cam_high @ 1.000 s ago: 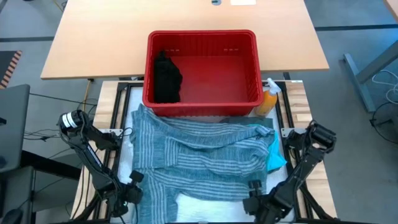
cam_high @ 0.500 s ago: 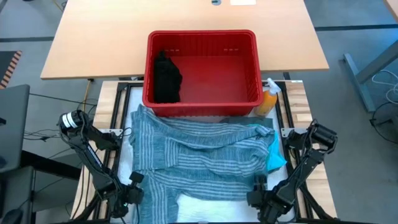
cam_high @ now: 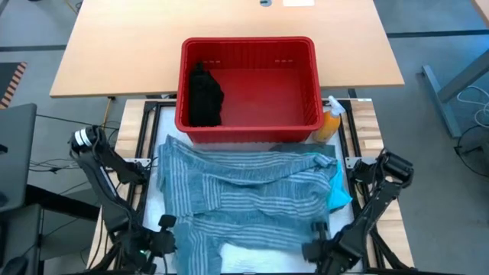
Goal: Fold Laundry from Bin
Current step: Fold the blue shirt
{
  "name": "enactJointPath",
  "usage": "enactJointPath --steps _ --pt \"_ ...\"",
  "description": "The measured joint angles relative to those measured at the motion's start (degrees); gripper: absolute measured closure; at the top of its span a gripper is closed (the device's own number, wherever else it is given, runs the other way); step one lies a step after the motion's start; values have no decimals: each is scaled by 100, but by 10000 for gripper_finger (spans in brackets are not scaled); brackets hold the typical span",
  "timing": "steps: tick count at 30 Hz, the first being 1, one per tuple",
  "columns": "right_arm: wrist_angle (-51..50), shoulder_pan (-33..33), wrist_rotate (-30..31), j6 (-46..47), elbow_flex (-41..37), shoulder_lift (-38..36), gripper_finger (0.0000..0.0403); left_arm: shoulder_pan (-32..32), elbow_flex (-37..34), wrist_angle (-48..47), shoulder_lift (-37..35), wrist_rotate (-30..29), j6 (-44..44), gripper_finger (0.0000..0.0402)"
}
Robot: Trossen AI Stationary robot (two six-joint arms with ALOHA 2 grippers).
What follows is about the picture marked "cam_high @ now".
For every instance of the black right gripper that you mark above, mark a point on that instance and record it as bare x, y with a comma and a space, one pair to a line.
332, 252

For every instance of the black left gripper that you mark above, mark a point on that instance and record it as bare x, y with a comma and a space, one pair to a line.
151, 244

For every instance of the turquoise garment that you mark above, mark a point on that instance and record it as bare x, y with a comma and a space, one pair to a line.
338, 191

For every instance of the grey striped garment with label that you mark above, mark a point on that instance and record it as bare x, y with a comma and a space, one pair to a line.
248, 198

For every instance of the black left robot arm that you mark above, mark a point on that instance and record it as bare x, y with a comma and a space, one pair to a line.
103, 183

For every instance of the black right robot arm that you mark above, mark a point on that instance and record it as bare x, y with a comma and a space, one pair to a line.
382, 187

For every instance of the red plastic laundry bin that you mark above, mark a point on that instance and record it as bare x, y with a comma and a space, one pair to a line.
267, 95

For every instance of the orange spray bottle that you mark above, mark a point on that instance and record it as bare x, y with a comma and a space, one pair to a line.
328, 122

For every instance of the black floor beam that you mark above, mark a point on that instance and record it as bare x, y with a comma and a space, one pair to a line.
61, 202

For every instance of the black garment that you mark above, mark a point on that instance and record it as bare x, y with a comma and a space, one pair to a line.
204, 99

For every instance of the dark grey cabinet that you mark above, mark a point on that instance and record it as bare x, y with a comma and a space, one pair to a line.
15, 153

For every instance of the tan wooden desk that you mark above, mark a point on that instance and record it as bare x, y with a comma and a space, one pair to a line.
133, 49

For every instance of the grey metal desk leg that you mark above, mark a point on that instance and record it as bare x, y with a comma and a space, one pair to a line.
443, 99

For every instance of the striped hazard floor mat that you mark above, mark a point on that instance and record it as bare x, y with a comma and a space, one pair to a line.
13, 86

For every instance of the white paper sheet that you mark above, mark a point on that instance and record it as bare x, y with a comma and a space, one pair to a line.
298, 2

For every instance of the white metal corner bracket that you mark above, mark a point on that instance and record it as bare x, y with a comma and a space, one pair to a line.
352, 162
143, 162

